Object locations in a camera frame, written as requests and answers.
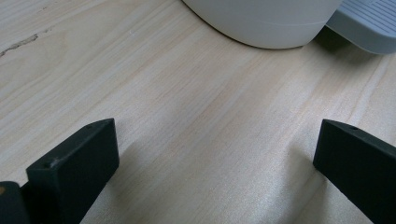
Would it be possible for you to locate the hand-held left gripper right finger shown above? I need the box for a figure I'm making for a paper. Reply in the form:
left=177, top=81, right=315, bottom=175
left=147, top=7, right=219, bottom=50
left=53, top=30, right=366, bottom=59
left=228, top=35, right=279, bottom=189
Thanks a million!
left=312, top=119, right=396, bottom=224

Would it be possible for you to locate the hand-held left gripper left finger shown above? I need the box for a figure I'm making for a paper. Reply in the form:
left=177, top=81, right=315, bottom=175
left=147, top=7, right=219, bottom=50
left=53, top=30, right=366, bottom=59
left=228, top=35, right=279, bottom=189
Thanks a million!
left=25, top=118, right=120, bottom=224

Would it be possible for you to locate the white pedal trash can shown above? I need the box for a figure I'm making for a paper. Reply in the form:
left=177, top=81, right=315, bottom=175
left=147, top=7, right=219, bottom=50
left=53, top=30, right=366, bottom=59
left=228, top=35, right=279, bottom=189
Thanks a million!
left=181, top=0, right=396, bottom=55

